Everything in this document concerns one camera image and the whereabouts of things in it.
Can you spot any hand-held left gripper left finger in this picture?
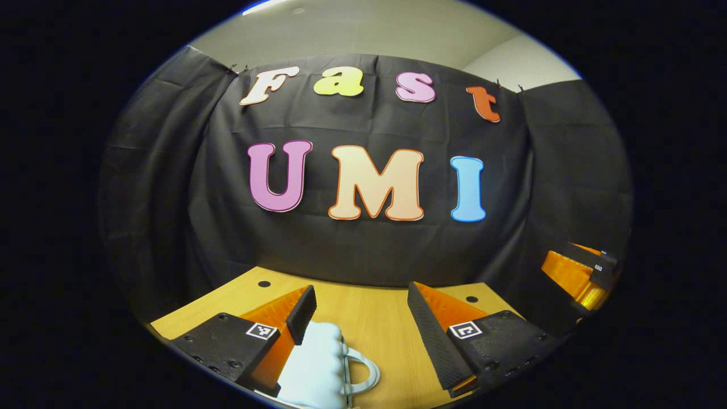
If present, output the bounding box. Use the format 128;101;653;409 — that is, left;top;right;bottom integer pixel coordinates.
168;285;317;397

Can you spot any black backdrop cloth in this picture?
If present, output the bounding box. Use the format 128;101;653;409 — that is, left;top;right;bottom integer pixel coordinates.
98;45;633;336

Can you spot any small light blue suitcase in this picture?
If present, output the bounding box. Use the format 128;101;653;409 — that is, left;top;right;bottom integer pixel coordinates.
256;322;380;408

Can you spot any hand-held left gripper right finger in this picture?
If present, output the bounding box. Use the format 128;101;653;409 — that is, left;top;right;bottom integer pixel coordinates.
406;281;561;399

